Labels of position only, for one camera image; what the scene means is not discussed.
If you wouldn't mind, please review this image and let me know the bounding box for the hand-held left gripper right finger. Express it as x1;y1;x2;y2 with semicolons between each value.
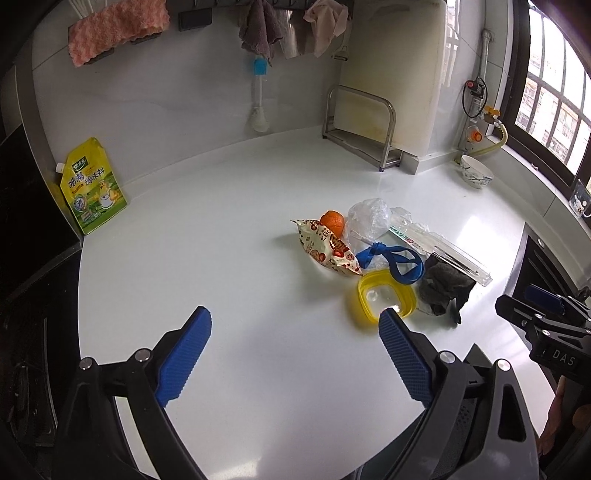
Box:
355;308;541;480

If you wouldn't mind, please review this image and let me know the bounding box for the white cutting board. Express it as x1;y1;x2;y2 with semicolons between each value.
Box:
338;0;450;161

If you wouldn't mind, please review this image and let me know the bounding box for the beige hanging cloth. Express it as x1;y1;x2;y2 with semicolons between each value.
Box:
302;0;350;58

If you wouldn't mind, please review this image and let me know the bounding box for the clear plastic packaging tray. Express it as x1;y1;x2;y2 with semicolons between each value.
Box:
389;208;493;287

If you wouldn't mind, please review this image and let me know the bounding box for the small cartoon print glass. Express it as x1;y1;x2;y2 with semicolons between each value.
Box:
569;179;591;218

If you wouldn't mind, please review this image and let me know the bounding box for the black cable loop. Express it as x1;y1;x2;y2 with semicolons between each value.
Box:
462;78;489;119

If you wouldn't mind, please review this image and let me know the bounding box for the yellow gas hose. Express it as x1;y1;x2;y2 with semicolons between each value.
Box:
462;122;509;162

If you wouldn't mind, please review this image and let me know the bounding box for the stainless steel rack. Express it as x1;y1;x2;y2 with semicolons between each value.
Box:
323;84;403;173

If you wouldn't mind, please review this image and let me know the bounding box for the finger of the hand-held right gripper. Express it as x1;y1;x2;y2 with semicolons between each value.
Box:
495;294;561;340
525;284;591;319

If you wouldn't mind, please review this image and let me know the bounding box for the grey gas pipe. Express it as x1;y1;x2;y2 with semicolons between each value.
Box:
475;28;493;85

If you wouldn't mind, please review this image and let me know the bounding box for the black stove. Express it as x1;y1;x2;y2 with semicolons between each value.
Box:
0;60;85;467

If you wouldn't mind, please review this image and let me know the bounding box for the person's right hand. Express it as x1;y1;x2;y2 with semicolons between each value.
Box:
538;376;591;457

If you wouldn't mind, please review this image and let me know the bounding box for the blue fabric band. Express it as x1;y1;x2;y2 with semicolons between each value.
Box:
355;242;424;286

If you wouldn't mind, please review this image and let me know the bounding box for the white patterned bowl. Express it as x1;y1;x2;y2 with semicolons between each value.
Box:
459;154;493;190

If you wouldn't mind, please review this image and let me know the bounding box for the orange peel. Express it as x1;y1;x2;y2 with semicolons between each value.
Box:
320;210;347;237

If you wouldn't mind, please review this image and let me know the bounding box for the dark grey scouring cloth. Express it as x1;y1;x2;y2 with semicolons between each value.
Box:
417;256;477;327

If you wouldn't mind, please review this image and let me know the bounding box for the grey hanging cloth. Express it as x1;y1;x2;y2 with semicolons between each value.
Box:
238;0;288;63

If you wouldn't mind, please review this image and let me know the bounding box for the printed snack wrapper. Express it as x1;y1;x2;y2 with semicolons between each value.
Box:
291;218;363;278

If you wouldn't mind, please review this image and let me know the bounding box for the clear plastic bag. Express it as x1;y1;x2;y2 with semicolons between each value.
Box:
345;198;394;246

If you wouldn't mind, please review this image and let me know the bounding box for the black wall holder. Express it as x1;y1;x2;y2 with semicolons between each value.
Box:
178;7;213;31

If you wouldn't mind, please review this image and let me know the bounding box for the dark sink with steel rim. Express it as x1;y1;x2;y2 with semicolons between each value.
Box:
508;222;591;305

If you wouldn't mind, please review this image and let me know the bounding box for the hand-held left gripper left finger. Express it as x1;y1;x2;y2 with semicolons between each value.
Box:
53;305;212;480

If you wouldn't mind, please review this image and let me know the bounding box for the pink fluffy towel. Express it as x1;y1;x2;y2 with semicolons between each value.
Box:
68;4;170;68

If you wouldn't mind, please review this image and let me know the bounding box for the blue and white bottle brush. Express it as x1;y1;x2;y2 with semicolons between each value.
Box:
248;57;270;134

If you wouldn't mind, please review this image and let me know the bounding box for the yellow rimmed container lid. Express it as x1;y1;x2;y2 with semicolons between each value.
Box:
358;271;417;322

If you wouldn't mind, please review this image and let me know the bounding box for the dark framed window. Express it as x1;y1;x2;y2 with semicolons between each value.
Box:
502;0;591;188

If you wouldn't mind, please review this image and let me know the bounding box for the gas valve with orange knob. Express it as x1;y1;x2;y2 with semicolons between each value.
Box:
465;105;502;146

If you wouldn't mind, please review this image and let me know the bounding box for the yellow seasoning pouch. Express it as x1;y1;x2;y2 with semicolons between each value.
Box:
55;137;129;236

